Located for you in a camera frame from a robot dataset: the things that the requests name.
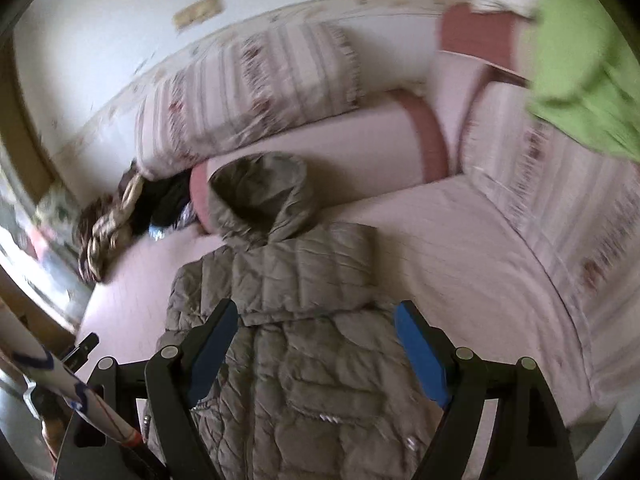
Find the small framed wall picture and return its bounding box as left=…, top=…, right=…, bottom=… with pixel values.
left=172, top=0, right=224, bottom=32

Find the striped floral pillow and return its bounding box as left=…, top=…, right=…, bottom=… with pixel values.
left=135, top=20, right=368, bottom=181

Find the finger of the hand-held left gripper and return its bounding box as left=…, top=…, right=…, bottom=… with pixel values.
left=62, top=332, right=100, bottom=372

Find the white bolster with pink ends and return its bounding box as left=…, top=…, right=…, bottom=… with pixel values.
left=190, top=89, right=451, bottom=236

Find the colourful patterned curtain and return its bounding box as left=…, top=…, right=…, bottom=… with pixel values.
left=0, top=180, right=87, bottom=331

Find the brown and beige patterned cloth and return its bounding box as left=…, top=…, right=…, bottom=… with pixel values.
left=75, top=160, right=146, bottom=282

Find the pink sofa bed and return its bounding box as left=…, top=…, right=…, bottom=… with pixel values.
left=75, top=175, right=617, bottom=480

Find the green cloth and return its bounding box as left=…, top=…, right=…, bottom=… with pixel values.
left=520, top=0, right=640, bottom=161

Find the black cloth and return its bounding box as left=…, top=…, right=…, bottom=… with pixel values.
left=132, top=175, right=195, bottom=241

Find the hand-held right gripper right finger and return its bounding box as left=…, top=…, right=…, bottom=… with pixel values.
left=394, top=300, right=581, bottom=480

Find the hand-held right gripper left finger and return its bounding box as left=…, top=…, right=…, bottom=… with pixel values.
left=54, top=299, right=240, bottom=480

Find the grey hooded puffer jacket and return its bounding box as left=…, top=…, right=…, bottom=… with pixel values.
left=142, top=152, right=451, bottom=480

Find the white cushion with pink top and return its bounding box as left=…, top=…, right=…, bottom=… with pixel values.
left=432, top=2, right=531, bottom=176

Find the large striped floral cushion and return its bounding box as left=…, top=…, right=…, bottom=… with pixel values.
left=460, top=80, right=640, bottom=411

